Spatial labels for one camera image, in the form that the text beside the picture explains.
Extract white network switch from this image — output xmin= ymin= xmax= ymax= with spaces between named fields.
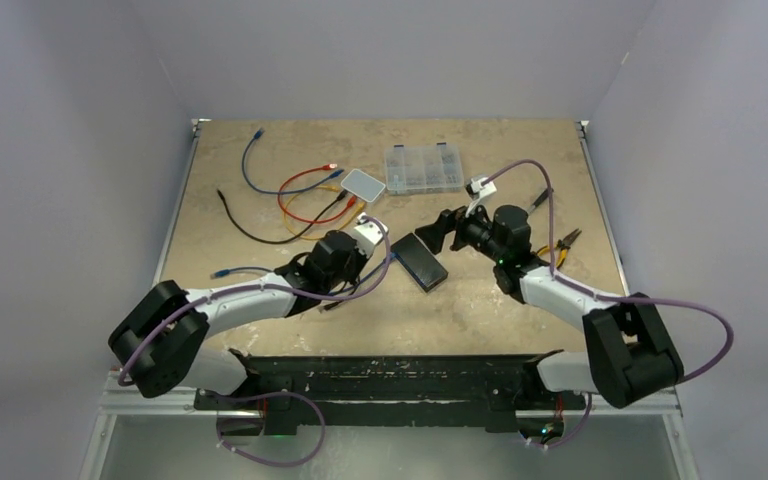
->
xmin=340 ymin=169 xmax=386 ymax=204

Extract purple cable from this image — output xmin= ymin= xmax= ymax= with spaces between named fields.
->
xmin=116 ymin=214 xmax=393 ymax=469
xmin=467 ymin=158 xmax=736 ymax=452

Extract short blue ethernet cable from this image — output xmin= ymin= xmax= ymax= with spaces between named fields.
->
xmin=242 ymin=128 xmax=346 ymax=196

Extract black rectangular box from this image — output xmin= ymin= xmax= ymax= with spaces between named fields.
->
xmin=391 ymin=233 xmax=449 ymax=293

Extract yellow ethernet cable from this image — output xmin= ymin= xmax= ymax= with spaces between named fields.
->
xmin=281 ymin=185 xmax=367 ymax=241

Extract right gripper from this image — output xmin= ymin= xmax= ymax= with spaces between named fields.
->
xmin=415 ymin=196 xmax=505 ymax=264

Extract clear plastic organizer box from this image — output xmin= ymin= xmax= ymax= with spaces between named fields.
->
xmin=384 ymin=142 xmax=465 ymax=195

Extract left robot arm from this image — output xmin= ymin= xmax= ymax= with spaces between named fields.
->
xmin=108 ymin=223 xmax=390 ymax=409

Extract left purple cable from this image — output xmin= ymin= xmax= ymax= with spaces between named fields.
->
xmin=116 ymin=214 xmax=393 ymax=469

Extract black ethernet cable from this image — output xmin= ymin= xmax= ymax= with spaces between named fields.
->
xmin=215 ymin=188 xmax=348 ymax=246

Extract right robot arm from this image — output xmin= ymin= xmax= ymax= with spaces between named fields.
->
xmin=415 ymin=205 xmax=684 ymax=408

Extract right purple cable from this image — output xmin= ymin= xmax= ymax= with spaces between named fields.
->
xmin=467 ymin=158 xmax=736 ymax=452

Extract red ethernet cable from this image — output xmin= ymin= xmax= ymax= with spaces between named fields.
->
xmin=276 ymin=162 xmax=359 ymax=225

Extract hammer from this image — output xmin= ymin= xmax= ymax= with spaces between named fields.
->
xmin=526 ymin=188 xmax=552 ymax=215

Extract black mounting base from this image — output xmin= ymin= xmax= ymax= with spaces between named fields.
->
xmin=195 ymin=355 xmax=585 ymax=437

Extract yellow handled pliers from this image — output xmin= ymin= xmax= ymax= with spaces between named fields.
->
xmin=536 ymin=228 xmax=582 ymax=269

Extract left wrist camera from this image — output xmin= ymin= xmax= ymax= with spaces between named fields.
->
xmin=349 ymin=221 xmax=388 ymax=258

